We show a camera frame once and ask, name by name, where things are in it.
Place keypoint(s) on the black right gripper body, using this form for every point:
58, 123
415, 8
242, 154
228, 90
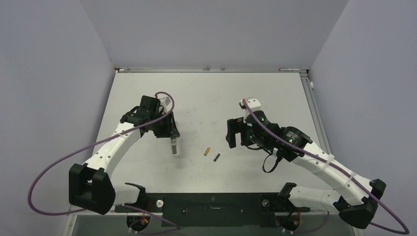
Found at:
252, 138

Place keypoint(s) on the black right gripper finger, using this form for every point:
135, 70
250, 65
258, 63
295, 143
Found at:
231, 132
242, 130

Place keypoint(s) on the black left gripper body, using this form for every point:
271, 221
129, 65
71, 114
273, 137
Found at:
157, 128

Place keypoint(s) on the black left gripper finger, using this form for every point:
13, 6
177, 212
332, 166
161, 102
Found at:
175, 131
168, 130

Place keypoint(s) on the white remote control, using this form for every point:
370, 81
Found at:
175, 146

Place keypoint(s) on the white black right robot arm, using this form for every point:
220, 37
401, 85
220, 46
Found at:
351, 196

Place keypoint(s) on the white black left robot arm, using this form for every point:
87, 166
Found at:
90, 185

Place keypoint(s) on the green black AAA battery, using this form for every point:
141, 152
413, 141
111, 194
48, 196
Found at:
217, 156

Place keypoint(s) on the gold AAA battery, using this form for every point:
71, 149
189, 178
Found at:
207, 151

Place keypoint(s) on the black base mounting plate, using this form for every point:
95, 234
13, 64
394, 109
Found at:
219, 209

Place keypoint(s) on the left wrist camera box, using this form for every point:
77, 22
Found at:
165, 104

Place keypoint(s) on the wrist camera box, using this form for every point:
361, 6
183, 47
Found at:
165, 104
250, 102

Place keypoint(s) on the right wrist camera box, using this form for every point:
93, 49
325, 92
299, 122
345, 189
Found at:
250, 102

